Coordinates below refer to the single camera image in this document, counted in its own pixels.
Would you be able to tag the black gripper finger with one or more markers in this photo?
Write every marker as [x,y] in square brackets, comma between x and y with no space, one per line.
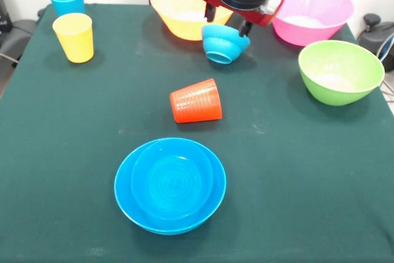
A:
[210,13]
[246,29]

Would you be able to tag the small cyan plastic bowl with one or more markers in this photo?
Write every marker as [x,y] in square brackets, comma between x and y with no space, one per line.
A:
[223,44]

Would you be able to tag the orange plastic bowl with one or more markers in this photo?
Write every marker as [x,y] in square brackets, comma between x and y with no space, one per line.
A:
[178,7]

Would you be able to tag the magenta pink plastic bowl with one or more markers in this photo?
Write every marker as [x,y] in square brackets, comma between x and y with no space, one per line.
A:
[323,29]

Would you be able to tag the red-orange plastic cup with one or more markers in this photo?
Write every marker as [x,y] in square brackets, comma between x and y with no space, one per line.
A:
[197,103]

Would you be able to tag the medium translucent blue bowl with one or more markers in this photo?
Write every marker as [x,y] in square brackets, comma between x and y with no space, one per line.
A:
[172,183]

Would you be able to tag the large blue plastic bowl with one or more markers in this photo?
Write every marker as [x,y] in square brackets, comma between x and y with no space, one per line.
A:
[123,189]

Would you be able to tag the lime green plastic bowl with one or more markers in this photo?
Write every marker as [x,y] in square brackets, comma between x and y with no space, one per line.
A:
[338,75]

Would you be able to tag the yellow plastic cup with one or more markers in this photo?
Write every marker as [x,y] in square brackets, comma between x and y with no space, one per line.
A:
[74,35]

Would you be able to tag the dark green tablecloth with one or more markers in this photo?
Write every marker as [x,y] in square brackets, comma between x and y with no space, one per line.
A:
[307,183]

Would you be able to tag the gray pedestal foot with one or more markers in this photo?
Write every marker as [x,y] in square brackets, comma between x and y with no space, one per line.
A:
[374,41]
[18,35]

